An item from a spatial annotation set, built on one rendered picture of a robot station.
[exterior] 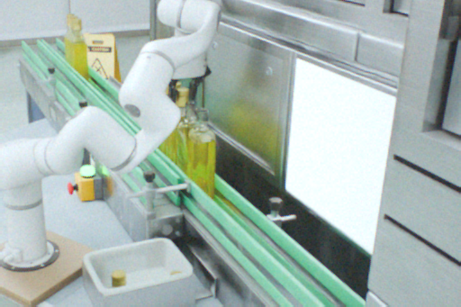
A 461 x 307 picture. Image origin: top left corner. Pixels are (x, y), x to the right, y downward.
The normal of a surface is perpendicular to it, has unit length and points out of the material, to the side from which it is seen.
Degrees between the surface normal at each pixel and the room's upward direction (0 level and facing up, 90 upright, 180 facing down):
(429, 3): 90
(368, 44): 90
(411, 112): 90
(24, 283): 1
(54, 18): 90
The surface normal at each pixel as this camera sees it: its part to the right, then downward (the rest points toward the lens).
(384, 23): -0.93, 0.14
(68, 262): -0.01, -0.92
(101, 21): 0.37, 0.36
